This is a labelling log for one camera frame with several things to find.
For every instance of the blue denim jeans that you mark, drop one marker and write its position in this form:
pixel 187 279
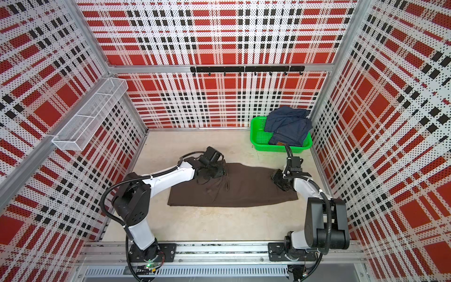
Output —
pixel 288 126

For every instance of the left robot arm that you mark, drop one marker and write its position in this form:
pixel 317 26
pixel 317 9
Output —
pixel 127 202

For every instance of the aluminium front rail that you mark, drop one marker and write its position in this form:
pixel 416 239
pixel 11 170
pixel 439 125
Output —
pixel 187 253

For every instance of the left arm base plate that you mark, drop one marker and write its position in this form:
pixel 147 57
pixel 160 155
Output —
pixel 165 252

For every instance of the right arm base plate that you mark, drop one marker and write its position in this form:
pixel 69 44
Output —
pixel 281 252

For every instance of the green plastic basket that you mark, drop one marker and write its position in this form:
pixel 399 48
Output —
pixel 260 139

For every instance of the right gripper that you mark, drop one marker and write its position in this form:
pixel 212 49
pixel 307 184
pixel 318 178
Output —
pixel 275 177

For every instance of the white wire mesh shelf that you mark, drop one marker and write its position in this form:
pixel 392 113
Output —
pixel 80 129

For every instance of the black hook rail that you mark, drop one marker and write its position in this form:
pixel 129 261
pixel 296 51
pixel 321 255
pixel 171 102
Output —
pixel 251 69

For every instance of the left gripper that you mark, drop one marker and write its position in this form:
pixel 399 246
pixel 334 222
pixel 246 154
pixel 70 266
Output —
pixel 221 170

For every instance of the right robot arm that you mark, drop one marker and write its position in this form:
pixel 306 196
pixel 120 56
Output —
pixel 325 227

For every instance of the brown trousers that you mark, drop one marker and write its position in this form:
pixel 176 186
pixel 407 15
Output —
pixel 240 187

